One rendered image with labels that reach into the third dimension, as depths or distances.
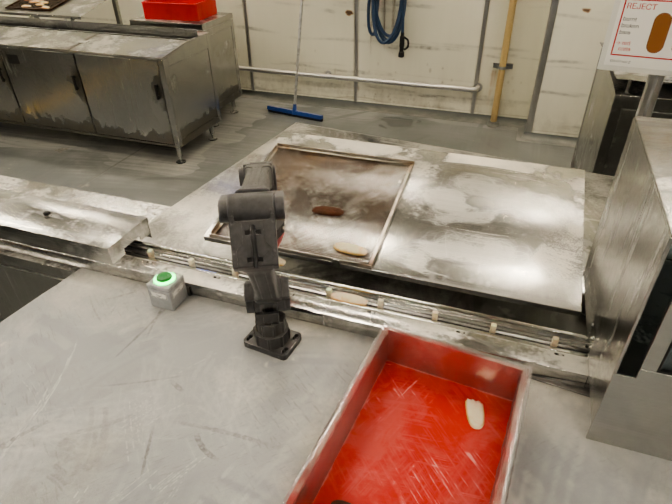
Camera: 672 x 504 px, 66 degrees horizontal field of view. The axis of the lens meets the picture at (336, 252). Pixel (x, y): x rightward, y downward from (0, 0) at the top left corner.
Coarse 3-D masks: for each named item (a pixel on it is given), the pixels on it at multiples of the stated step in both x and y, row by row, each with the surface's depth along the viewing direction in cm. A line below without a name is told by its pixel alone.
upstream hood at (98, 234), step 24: (0, 192) 172; (0, 216) 159; (24, 216) 159; (48, 216) 159; (72, 216) 158; (96, 216) 158; (120, 216) 158; (24, 240) 156; (48, 240) 151; (72, 240) 147; (96, 240) 147; (120, 240) 148
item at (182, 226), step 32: (288, 128) 241; (320, 128) 241; (256, 160) 213; (512, 160) 210; (192, 192) 191; (224, 192) 191; (608, 192) 187; (160, 224) 173; (192, 224) 173; (224, 256) 157; (384, 288) 143; (416, 288) 143; (448, 320) 132; (544, 320) 132; (576, 320) 132
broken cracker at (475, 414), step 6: (468, 402) 110; (474, 402) 110; (480, 402) 110; (468, 408) 108; (474, 408) 108; (480, 408) 108; (468, 414) 107; (474, 414) 107; (480, 414) 107; (468, 420) 106; (474, 420) 106; (480, 420) 106; (474, 426) 105; (480, 426) 105
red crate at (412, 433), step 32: (384, 384) 115; (416, 384) 115; (448, 384) 115; (384, 416) 108; (416, 416) 108; (448, 416) 108; (352, 448) 102; (384, 448) 102; (416, 448) 102; (448, 448) 102; (480, 448) 102; (352, 480) 96; (384, 480) 96; (416, 480) 96; (448, 480) 96; (480, 480) 96
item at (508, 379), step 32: (384, 352) 115; (416, 352) 115; (448, 352) 111; (480, 352) 109; (352, 384) 102; (480, 384) 112; (512, 384) 108; (352, 416) 103; (512, 416) 96; (320, 448) 91; (512, 448) 90; (320, 480) 93
